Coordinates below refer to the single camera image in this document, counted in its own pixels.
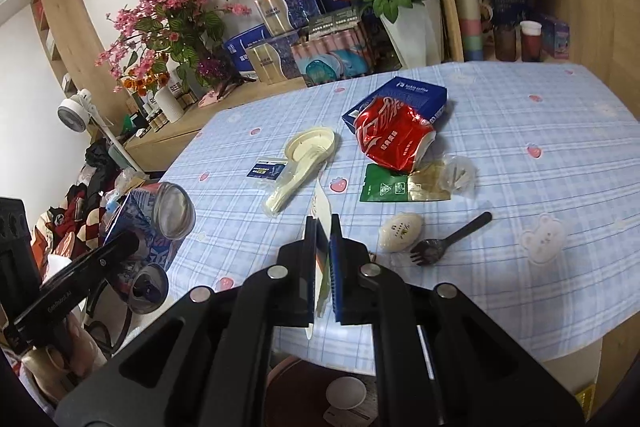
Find black plastic spork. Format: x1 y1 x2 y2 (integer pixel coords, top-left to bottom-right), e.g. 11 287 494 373
409 211 494 267

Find cream plastic spoon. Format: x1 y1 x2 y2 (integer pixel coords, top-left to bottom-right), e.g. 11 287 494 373
263 152 329 219

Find gold and blue gift box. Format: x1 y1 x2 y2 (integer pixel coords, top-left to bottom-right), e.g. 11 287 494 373
247 32 302 86
254 0 322 34

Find white round disc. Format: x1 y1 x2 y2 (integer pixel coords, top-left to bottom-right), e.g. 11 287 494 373
324 379 367 411

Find white bottle vase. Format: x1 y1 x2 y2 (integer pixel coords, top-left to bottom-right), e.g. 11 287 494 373
153 84 185 124

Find pile of clothes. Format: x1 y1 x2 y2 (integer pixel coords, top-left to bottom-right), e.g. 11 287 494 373
29 141 151 260

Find white desk fan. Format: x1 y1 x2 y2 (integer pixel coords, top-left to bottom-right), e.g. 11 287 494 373
56 89 143 170

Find white rose vase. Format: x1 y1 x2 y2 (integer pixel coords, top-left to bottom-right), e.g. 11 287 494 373
379 0 444 70

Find blue plaid tablecloth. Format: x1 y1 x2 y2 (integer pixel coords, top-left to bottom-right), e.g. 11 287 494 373
165 61 640 364

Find stack of pastel paper cups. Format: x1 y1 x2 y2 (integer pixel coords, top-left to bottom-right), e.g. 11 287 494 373
453 0 484 62

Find white paper card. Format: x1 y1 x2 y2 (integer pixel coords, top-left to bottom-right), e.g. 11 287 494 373
304 179 334 341

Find dark blue printed box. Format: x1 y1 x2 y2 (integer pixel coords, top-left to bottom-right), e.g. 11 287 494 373
475 0 532 26

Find green foil packet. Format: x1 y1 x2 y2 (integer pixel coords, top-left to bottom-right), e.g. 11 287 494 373
358 164 412 204

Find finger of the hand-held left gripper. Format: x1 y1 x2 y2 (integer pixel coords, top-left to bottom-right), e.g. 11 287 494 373
74 233 141 294

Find blue and white box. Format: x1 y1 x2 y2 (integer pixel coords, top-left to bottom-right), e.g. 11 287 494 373
222 24 269 74

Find purple tinsel flower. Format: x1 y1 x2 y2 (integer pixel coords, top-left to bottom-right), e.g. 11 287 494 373
197 56 227 84

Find blue carton box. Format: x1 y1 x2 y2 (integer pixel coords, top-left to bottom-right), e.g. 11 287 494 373
342 76 449 138

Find wooden shelf unit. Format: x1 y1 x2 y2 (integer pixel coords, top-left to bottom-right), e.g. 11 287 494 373
404 0 640 108

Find row of small bottles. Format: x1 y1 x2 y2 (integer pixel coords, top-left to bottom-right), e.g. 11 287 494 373
142 104 168 131

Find clear round plastic lid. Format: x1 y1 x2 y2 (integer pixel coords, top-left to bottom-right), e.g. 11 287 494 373
442 154 477 198

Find pink boxed tableware set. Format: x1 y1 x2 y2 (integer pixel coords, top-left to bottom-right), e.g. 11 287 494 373
291 27 372 86

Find crushed blue can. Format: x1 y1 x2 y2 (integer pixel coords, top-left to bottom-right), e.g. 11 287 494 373
100 181 197 315

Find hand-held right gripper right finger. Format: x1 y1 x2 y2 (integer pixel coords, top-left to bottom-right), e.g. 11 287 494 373
330 213 587 427

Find orange artificial flowers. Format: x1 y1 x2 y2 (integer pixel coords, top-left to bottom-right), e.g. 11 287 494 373
122 71 172 98

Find black mini tripod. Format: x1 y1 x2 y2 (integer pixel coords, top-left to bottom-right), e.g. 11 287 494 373
214 73 257 98

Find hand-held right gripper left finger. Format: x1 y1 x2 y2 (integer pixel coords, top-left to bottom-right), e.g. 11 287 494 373
54 216 319 427

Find small light blue box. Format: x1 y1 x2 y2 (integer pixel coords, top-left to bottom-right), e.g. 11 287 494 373
542 15 571 60

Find gold foil packet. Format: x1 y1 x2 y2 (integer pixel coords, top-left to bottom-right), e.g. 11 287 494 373
407 159 452 202

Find pink cloth item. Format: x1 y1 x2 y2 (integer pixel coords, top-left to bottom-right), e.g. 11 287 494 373
197 89 227 108

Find wooden sideboard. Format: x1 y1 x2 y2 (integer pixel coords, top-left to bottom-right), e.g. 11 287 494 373
122 76 309 174

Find person's left hand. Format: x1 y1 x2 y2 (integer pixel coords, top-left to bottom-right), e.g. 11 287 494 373
20 313 108 383

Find small blue card packet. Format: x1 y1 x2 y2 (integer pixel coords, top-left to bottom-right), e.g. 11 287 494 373
248 159 289 182

